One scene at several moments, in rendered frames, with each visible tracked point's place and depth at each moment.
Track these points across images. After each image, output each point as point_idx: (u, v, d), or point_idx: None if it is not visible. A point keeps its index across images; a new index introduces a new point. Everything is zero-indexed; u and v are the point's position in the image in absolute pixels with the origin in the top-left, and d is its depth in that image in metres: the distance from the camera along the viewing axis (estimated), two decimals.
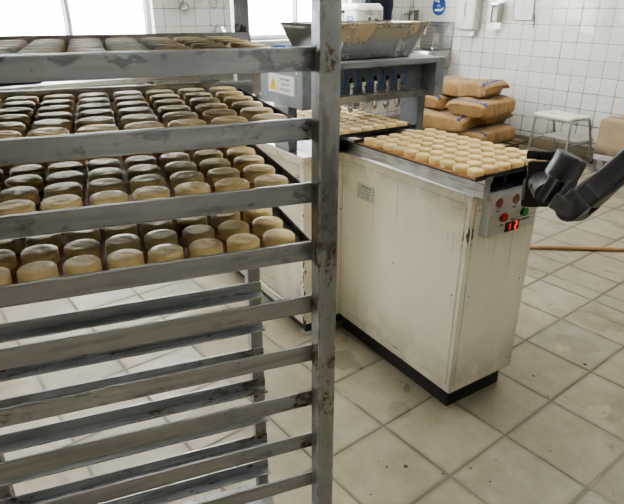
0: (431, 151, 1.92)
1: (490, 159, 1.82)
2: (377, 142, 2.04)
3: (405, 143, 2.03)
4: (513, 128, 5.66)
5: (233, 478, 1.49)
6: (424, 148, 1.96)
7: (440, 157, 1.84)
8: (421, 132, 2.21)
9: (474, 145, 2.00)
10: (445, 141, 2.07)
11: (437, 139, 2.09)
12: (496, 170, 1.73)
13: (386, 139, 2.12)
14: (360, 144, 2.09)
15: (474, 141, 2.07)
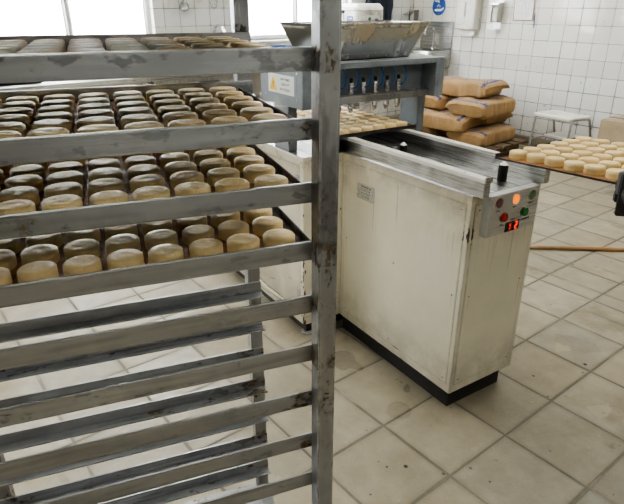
0: None
1: None
2: (534, 156, 1.50)
3: (574, 156, 1.49)
4: (513, 128, 5.66)
5: (233, 478, 1.49)
6: (609, 162, 1.42)
7: None
8: (576, 141, 1.67)
9: None
10: None
11: (611, 150, 1.55)
12: None
13: (538, 152, 1.58)
14: (507, 159, 1.55)
15: None
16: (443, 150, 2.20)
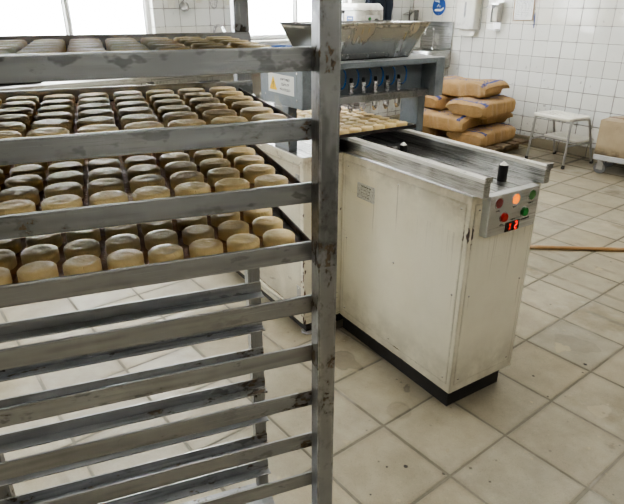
0: None
1: None
2: None
3: None
4: (513, 128, 5.66)
5: (233, 478, 1.49)
6: None
7: None
8: None
9: None
10: None
11: None
12: None
13: None
14: None
15: None
16: (443, 150, 2.20)
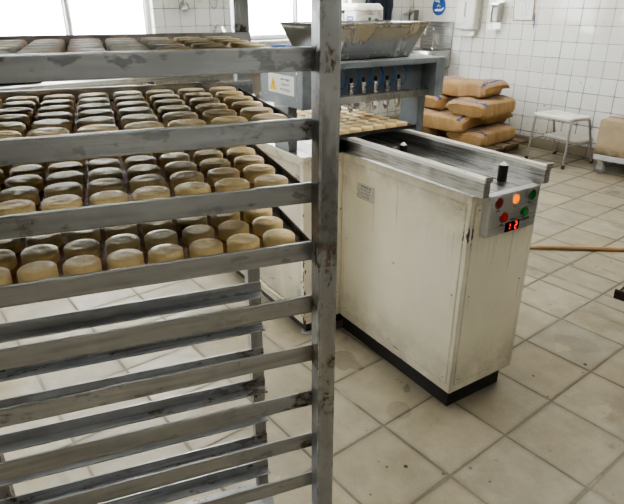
0: None
1: None
2: None
3: None
4: (513, 128, 5.66)
5: (233, 478, 1.49)
6: None
7: None
8: None
9: None
10: None
11: None
12: None
13: None
14: None
15: None
16: (443, 150, 2.20)
